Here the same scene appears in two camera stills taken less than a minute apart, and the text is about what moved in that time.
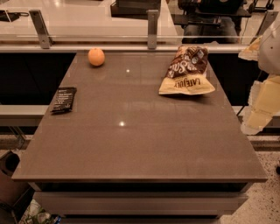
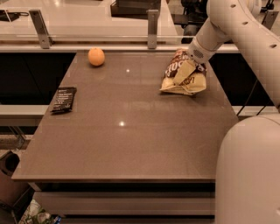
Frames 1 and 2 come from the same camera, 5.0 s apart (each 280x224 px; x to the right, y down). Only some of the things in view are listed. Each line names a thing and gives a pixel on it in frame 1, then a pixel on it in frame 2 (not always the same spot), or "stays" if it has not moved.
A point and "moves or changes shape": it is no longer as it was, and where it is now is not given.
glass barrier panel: x=135 y=22 stays
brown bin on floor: x=10 y=189 stays
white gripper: x=270 y=57 to x=197 y=54
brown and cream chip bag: x=186 y=73 moves or changes shape
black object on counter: x=12 y=16 stays
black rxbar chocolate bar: x=65 y=100 stays
